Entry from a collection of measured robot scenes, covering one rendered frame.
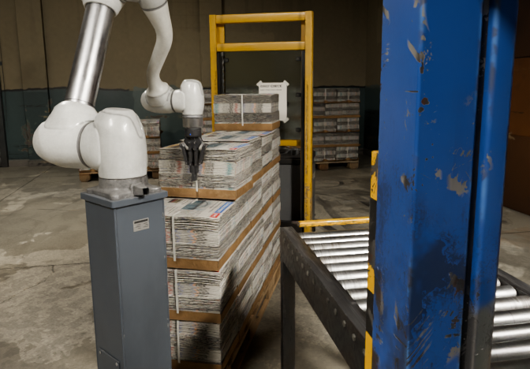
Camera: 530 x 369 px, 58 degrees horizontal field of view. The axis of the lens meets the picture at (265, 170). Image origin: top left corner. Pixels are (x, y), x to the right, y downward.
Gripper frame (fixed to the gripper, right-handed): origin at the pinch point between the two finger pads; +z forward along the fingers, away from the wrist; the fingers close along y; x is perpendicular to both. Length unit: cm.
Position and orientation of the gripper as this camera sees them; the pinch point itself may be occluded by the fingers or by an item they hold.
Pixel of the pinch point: (194, 173)
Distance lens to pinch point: 220.2
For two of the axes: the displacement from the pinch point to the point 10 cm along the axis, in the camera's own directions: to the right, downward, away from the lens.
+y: -9.8, -0.2, 2.0
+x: -2.0, 1.4, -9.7
